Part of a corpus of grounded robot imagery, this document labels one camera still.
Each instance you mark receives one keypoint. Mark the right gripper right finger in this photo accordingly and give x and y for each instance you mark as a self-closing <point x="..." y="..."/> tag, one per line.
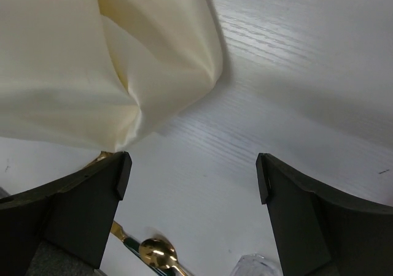
<point x="320" y="230"/>

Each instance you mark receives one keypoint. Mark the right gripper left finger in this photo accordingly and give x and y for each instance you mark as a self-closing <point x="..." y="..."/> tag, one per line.
<point x="62" y="227"/>

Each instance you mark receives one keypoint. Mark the cream cloth napkin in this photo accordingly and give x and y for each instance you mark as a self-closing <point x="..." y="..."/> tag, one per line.
<point x="103" y="74"/>

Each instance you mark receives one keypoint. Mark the clear drinking glass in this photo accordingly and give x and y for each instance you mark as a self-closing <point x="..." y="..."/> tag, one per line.
<point x="256" y="265"/>

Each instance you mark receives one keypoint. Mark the gold fork green handle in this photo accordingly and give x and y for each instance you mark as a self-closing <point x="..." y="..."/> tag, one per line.
<point x="101" y="156"/>

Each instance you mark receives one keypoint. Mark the gold knife green handle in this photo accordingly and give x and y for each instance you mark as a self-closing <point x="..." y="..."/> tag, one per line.
<point x="130" y="242"/>

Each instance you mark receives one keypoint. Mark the gold spoon green handle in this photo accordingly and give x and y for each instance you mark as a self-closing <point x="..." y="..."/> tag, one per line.
<point x="160" y="254"/>

